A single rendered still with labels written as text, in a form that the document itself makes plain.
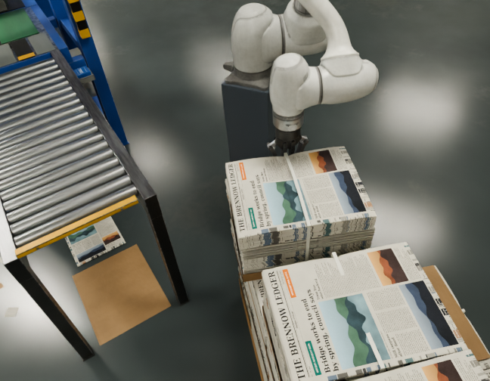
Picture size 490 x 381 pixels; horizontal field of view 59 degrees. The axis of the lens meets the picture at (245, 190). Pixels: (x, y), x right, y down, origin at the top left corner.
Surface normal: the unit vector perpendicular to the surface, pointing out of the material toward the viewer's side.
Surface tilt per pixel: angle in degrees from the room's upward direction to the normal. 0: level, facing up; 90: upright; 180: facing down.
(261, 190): 3
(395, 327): 1
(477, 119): 0
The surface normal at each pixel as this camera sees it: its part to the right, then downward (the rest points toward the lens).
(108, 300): -0.06, -0.68
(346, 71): 0.04, 0.06
